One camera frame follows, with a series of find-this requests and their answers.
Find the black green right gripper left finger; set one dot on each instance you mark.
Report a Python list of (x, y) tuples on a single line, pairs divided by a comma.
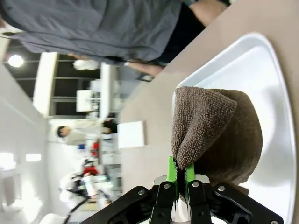
[(163, 205)]

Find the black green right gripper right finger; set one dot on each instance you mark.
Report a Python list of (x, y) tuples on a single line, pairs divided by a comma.
[(201, 205)]

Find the brown microfibre cloth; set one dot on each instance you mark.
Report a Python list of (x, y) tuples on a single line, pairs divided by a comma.
[(210, 116)]

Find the person's forearm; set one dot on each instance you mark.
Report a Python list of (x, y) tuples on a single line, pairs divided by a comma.
[(147, 66)]

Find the white and red background robot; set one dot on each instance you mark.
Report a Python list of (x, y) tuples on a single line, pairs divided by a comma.
[(79, 184)]

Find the person in black top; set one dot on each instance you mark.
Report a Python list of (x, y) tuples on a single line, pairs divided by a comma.
[(109, 126)]

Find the person in white shirt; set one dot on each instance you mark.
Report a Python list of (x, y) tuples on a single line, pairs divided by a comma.
[(77, 133)]

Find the white plastic tray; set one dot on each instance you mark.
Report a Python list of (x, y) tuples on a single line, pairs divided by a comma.
[(257, 70)]

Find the white pillar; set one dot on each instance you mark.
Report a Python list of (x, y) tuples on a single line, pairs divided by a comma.
[(45, 84)]

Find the person in grey shirt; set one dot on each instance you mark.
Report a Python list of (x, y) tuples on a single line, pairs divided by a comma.
[(93, 25)]

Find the round ceiling lamp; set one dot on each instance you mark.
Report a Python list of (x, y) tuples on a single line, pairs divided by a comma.
[(15, 60)]

